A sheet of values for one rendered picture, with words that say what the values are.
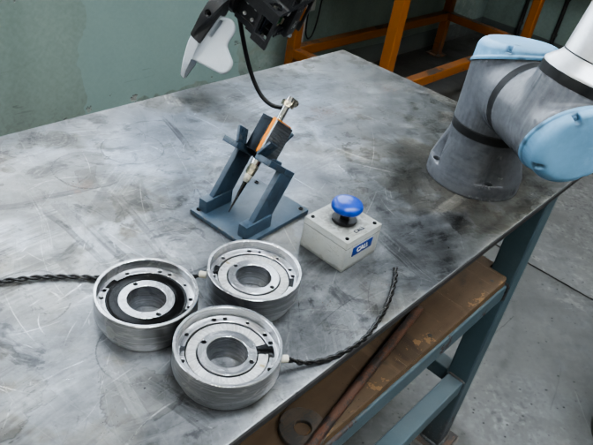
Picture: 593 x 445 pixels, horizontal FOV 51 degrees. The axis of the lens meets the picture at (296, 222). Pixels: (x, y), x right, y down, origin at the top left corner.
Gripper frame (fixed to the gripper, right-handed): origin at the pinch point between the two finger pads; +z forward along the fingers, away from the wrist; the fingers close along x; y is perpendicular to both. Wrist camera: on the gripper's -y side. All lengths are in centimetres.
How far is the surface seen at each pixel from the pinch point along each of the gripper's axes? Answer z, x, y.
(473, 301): 30, 28, 52
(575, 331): 84, 102, 97
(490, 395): 82, 58, 83
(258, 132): 1.2, -4.2, 11.5
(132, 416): 2.3, -38.5, 26.5
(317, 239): 5.2, -6.9, 25.9
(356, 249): 3.4, -5.1, 30.3
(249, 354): -0.7, -27.6, 30.1
